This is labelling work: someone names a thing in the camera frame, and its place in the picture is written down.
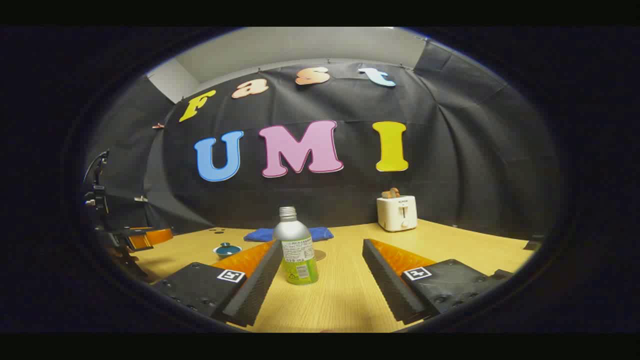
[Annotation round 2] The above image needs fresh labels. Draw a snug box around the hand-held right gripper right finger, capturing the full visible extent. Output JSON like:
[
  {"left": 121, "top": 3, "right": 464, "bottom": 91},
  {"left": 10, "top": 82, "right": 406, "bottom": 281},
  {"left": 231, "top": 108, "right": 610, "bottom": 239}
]
[{"left": 362, "top": 238, "right": 515, "bottom": 325}]

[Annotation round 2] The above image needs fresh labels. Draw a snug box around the silver water bottle green label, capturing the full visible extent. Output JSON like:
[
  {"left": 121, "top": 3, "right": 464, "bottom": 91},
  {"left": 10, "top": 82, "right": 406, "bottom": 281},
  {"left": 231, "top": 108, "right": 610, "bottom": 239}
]
[{"left": 272, "top": 206, "right": 319, "bottom": 286}]

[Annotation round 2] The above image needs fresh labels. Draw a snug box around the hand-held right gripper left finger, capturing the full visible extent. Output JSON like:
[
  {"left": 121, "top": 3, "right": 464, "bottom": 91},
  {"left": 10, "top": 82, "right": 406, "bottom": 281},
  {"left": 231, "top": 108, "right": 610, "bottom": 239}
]
[{"left": 150, "top": 239, "right": 284, "bottom": 328}]

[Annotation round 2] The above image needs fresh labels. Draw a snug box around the white toaster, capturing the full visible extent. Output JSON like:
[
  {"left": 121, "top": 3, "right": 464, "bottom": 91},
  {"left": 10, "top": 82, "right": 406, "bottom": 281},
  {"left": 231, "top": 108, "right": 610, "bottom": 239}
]
[{"left": 376, "top": 195, "right": 418, "bottom": 232}]

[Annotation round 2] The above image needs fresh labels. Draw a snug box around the blue towel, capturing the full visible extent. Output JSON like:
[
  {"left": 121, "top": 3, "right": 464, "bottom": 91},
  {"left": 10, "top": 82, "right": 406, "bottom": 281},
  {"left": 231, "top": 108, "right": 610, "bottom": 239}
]
[{"left": 243, "top": 226, "right": 334, "bottom": 243}]

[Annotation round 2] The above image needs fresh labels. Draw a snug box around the black backdrop cloth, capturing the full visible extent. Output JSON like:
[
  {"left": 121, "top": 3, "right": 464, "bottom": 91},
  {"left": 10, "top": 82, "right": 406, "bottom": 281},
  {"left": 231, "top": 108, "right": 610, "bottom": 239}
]
[{"left": 82, "top": 40, "right": 561, "bottom": 241}]

